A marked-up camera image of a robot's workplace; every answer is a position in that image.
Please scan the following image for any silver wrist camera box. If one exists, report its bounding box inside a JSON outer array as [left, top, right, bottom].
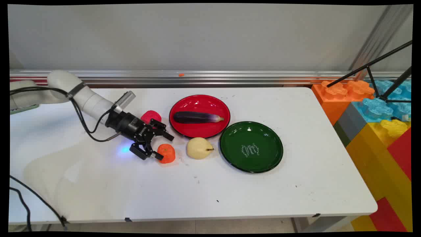
[[113, 91, 136, 114]]

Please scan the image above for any red plate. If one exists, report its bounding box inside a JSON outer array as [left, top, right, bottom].
[[169, 94, 231, 139]]

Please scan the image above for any light blue giant building block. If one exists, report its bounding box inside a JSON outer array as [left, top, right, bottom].
[[352, 80, 412, 123]]

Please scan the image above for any green edged base plate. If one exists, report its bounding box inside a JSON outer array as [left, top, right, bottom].
[[10, 104, 39, 115]]

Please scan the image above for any yellow giant building block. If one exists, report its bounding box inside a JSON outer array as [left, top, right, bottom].
[[345, 119, 412, 231]]

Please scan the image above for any orange toy tangerine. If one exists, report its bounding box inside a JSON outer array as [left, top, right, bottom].
[[157, 144, 176, 164]]

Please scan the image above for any black tripod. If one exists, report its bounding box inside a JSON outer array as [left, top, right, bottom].
[[327, 40, 412, 103]]

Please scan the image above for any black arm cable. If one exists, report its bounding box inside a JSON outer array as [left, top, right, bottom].
[[10, 86, 119, 143]]

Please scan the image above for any purple toy eggplant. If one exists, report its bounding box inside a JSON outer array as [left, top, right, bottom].
[[173, 111, 225, 124]]

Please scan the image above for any grey giant building block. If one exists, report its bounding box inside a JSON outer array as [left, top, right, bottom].
[[333, 103, 367, 147]]

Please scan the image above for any black floor cable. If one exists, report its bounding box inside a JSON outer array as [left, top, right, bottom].
[[10, 175, 68, 231], [10, 188, 32, 232]]

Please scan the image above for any white table leg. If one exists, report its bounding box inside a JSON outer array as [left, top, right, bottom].
[[291, 216, 357, 233]]

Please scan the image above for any orange giant building block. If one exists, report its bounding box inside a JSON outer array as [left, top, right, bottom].
[[311, 80, 375, 126]]

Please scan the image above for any red giant building block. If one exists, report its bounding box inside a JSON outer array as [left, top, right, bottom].
[[387, 128, 412, 181]]

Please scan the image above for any pale yellow toy pear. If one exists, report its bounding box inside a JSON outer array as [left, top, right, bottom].
[[186, 137, 215, 160]]

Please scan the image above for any aluminium rail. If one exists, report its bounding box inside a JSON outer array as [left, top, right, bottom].
[[10, 69, 411, 88]]

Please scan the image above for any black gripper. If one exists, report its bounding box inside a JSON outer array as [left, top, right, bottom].
[[105, 110, 175, 161]]

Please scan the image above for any red toy fruit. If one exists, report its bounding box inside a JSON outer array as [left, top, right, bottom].
[[140, 110, 162, 128]]

